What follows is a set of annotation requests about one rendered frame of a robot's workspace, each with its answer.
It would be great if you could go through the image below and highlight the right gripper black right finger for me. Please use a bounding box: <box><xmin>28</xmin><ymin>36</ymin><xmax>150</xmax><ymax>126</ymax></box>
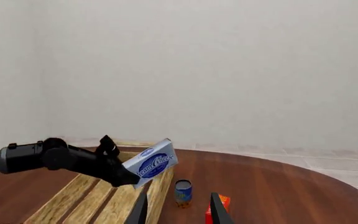
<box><xmin>210</xmin><ymin>192</ymin><xmax>235</xmax><ymax>224</ymax></box>

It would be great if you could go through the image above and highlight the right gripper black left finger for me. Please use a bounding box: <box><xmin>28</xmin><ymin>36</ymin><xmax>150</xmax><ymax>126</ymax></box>
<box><xmin>126</xmin><ymin>191</ymin><xmax>149</xmax><ymax>224</ymax></box>

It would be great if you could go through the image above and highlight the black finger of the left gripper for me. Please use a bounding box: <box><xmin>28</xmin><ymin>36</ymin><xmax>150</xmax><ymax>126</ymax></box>
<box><xmin>110</xmin><ymin>164</ymin><xmax>141</xmax><ymax>188</ymax></box>

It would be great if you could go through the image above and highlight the blue white cream cheese box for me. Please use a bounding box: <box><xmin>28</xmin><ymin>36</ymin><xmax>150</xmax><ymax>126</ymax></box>
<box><xmin>121</xmin><ymin>138</ymin><xmax>179</xmax><ymax>190</ymax></box>

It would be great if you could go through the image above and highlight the wooden slat tray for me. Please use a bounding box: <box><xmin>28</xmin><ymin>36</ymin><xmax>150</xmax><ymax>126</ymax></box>
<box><xmin>23</xmin><ymin>139</ymin><xmax>175</xmax><ymax>224</ymax></box>

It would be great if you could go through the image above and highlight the red and orange food box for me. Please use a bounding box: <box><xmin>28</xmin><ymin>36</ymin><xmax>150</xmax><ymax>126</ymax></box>
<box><xmin>204</xmin><ymin>194</ymin><xmax>232</xmax><ymax>224</ymax></box>

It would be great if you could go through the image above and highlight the blue and yellow tin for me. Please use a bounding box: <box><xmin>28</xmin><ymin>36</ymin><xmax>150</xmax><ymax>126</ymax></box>
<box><xmin>174</xmin><ymin>179</ymin><xmax>195</xmax><ymax>209</ymax></box>

